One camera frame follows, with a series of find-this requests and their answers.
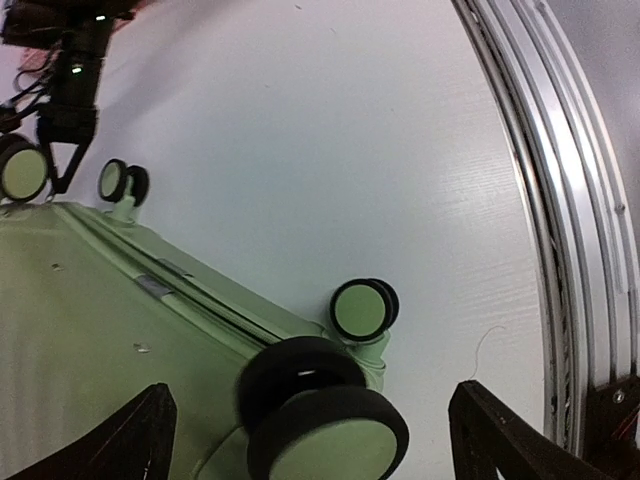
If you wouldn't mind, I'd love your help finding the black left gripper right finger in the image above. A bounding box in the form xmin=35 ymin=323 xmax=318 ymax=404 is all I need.
xmin=448 ymin=380 xmax=607 ymax=479

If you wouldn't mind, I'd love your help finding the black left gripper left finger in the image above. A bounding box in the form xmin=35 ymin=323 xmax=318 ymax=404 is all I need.
xmin=12 ymin=383 xmax=177 ymax=480

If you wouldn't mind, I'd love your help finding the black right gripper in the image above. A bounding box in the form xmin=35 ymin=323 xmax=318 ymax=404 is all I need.
xmin=1 ymin=1 xmax=135 ymax=195

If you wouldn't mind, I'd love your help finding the green hard-shell suitcase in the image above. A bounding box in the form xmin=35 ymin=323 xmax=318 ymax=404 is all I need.
xmin=1 ymin=134 xmax=409 ymax=479

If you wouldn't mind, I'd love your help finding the curved aluminium rail base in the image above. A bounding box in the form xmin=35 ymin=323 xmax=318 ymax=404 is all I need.
xmin=455 ymin=1 xmax=639 ymax=458

